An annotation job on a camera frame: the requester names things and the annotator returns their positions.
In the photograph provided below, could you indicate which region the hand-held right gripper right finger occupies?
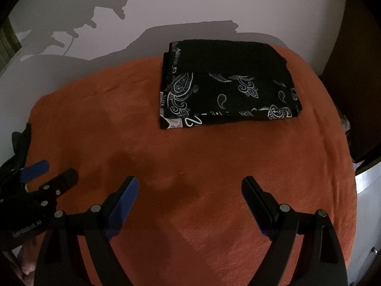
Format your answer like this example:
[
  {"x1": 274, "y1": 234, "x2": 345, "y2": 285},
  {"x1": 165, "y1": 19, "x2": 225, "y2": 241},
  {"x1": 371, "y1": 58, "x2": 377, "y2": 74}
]
[{"x1": 241, "y1": 176, "x2": 349, "y2": 286}]

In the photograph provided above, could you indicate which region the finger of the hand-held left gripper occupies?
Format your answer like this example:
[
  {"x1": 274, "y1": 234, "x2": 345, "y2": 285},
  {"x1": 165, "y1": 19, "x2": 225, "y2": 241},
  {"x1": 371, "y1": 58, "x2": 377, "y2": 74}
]
[
  {"x1": 32, "y1": 168, "x2": 79, "y2": 203},
  {"x1": 18, "y1": 160, "x2": 50, "y2": 182}
]

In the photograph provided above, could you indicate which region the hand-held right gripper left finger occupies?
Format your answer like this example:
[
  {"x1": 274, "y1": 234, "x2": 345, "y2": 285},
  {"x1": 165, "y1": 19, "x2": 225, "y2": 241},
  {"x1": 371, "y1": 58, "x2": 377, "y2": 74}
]
[{"x1": 34, "y1": 176, "x2": 140, "y2": 286}]

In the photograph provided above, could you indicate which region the black paisley print cloth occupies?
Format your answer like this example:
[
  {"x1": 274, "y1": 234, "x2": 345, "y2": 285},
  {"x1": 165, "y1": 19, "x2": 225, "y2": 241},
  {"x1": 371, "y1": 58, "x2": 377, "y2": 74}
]
[{"x1": 159, "y1": 39, "x2": 302, "y2": 130}]

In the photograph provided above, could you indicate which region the person's left hand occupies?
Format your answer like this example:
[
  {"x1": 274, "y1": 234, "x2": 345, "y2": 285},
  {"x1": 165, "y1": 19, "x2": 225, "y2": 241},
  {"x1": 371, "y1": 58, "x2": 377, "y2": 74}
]
[{"x1": 18, "y1": 238, "x2": 39, "y2": 278}]

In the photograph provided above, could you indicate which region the orange blanket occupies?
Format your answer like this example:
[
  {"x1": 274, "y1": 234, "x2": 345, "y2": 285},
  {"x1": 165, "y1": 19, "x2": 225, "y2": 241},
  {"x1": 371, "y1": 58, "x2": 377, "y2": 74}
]
[{"x1": 24, "y1": 45, "x2": 358, "y2": 286}]

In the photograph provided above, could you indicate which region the folded black garment white print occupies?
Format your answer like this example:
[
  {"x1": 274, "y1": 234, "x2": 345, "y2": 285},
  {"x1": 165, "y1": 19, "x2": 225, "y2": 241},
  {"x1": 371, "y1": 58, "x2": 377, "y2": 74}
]
[{"x1": 159, "y1": 116, "x2": 206, "y2": 130}]

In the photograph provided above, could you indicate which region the brown wooden wardrobe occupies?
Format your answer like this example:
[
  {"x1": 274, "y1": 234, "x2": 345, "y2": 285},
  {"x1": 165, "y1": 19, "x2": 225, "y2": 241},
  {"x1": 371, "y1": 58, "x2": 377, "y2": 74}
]
[{"x1": 318, "y1": 0, "x2": 381, "y2": 164}]

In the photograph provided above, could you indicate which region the window frame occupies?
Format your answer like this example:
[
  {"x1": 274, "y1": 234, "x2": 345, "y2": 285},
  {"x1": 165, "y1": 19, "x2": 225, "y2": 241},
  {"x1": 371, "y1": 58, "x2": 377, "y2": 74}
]
[{"x1": 0, "y1": 18, "x2": 23, "y2": 72}]

